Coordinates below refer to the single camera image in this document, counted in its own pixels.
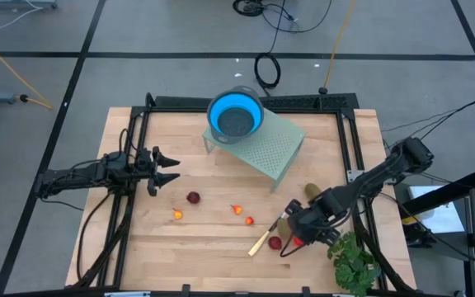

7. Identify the artificial green potted plant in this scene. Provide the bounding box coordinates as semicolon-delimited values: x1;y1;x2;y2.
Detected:
327;230;383;297

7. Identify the knife with cream handle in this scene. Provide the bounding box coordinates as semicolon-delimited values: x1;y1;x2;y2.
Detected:
247;211;289;257

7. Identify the black aluminium table frame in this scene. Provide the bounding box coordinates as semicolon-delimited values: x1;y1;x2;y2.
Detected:
72;92;418;297

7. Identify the blue collapsible colander grey rim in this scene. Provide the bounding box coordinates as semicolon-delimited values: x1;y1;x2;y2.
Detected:
206;85;265;145

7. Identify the pale green perforated metal shelf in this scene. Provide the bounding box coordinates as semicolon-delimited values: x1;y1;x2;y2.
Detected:
202;107;308;194

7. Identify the black floor cable bundle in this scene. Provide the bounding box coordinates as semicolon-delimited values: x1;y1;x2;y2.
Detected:
232;0;333;34

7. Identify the black coiled floor cable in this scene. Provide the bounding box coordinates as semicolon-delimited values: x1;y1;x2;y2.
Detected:
253;16;292;97

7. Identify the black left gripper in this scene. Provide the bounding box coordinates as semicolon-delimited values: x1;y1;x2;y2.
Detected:
133;145;181;198

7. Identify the white flat panel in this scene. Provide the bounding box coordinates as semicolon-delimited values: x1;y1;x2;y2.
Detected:
407;185;466;235

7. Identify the yellow floor cable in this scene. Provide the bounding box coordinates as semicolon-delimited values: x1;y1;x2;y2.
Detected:
0;31;54;111

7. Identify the yellow hanging cable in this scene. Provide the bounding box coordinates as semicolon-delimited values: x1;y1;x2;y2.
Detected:
322;0;357;95

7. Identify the black metal beam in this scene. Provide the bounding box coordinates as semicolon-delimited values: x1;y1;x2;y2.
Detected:
397;167;475;218

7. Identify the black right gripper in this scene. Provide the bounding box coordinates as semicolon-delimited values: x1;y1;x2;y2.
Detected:
285;189;348;248

